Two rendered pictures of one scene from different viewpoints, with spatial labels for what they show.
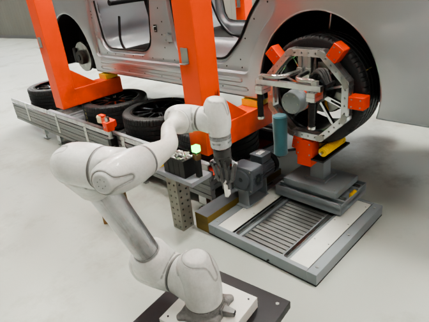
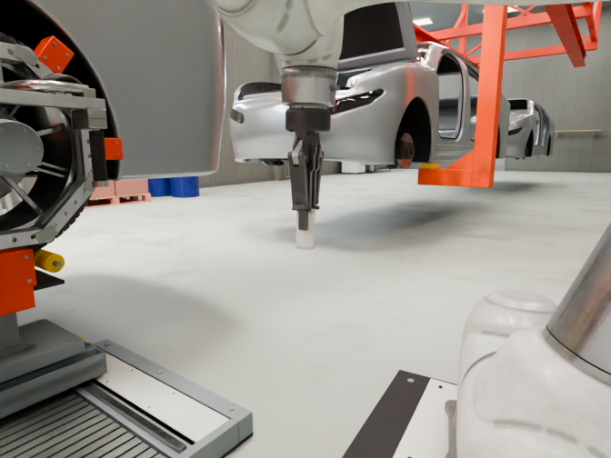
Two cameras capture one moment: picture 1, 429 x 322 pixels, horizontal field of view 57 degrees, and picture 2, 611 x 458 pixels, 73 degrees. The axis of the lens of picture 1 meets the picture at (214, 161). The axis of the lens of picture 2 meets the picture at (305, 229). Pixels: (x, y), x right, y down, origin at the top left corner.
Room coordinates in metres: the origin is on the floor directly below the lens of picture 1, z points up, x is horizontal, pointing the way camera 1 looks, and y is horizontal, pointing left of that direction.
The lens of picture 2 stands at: (1.62, 0.66, 0.84)
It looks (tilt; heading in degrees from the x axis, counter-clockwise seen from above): 10 degrees down; 260
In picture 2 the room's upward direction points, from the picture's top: straight up
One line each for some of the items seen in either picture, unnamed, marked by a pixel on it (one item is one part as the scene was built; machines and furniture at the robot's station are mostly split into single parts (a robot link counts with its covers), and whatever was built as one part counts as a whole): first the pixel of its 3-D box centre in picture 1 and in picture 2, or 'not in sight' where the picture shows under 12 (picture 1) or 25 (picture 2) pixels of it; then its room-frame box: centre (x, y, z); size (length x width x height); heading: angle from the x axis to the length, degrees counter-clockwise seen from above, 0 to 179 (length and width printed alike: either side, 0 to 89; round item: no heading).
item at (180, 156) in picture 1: (181, 161); not in sight; (2.23, 0.21, 0.51); 0.20 x 0.14 x 0.13; 44
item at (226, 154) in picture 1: (223, 156); (307, 136); (1.49, -0.04, 0.86); 0.08 x 0.07 x 0.09; 62
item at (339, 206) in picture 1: (320, 188); (1, 376); (2.37, -0.71, 0.13); 0.50 x 0.36 x 0.10; 44
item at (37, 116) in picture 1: (64, 108); not in sight; (4.82, 1.79, 0.20); 1.00 x 0.86 x 0.39; 44
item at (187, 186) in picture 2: not in sight; (171, 174); (2.78, -7.74, 0.41); 1.10 x 0.68 x 0.81; 141
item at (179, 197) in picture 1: (180, 199); not in sight; (2.28, 0.26, 0.21); 0.10 x 0.10 x 0.42; 44
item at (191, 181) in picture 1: (178, 170); not in sight; (2.26, 0.24, 0.44); 0.43 x 0.17 x 0.03; 44
